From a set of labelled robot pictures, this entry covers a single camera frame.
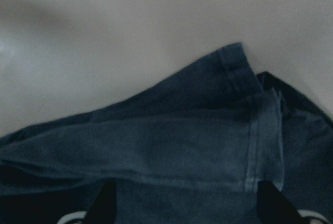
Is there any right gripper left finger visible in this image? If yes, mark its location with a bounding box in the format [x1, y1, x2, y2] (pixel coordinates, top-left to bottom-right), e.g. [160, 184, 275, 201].
[84, 181, 117, 224]

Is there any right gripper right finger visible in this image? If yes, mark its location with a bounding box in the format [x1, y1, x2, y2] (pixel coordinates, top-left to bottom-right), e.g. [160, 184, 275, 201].
[257, 181, 302, 224]

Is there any black printed t-shirt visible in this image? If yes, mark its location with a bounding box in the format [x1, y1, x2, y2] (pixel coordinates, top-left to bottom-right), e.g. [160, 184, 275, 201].
[1, 43, 332, 223]

